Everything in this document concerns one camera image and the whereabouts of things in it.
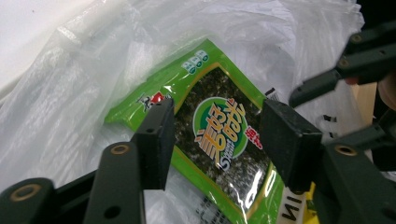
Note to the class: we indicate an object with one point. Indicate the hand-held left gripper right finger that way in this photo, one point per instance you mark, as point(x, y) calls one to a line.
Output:
point(289, 146)

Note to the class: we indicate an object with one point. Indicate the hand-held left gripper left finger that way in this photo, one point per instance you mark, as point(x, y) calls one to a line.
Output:
point(155, 146)

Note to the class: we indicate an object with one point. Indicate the green seaweed snack packet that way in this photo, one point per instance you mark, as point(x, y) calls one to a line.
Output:
point(214, 124)

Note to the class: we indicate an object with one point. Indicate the translucent white plastic bag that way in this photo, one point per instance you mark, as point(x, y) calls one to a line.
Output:
point(62, 93)

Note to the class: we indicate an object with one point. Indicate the tan cardboard box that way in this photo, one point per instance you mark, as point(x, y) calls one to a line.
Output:
point(364, 102)

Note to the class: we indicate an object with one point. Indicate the white packet with black print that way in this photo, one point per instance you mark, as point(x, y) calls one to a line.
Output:
point(291, 207)

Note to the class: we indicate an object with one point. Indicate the yellow packet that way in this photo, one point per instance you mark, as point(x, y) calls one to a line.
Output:
point(312, 205)

